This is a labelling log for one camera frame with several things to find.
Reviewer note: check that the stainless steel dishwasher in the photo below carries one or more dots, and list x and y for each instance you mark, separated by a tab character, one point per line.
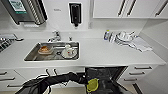
106	71

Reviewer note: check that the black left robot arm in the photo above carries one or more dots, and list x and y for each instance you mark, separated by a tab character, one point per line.
53	81

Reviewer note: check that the stack of white bowls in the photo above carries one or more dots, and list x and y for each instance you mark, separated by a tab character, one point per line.
125	37

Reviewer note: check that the white cup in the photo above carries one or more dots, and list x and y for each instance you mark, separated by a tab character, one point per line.
69	51

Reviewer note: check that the small sink soap pump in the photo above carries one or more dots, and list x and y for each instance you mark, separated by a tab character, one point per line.
70	38

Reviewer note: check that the plate with orange food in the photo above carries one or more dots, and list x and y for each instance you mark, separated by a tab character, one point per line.
45	50

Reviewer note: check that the white two-door base cabinet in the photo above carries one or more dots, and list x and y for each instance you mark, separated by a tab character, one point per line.
33	72

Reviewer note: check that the dish soap bottle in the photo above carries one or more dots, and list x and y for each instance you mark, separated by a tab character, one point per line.
106	35

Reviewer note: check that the chrome faucet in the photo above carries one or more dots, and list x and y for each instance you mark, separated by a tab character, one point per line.
55	36

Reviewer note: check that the stainless steel sink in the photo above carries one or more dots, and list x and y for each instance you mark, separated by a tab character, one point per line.
30	57

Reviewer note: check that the white drawer unit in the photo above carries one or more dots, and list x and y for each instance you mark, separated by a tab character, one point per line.
146	76
16	74

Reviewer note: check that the black soap dispenser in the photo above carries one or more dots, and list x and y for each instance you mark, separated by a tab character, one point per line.
74	13

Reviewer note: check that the white cloth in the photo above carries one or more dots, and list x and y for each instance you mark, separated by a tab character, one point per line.
141	45

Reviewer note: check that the steel paper towel dispenser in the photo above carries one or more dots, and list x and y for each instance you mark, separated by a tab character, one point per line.
33	11

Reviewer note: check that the small wall label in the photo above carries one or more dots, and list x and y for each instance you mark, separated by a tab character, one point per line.
57	9

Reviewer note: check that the white wall cabinet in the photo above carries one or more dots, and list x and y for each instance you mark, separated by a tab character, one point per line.
106	8

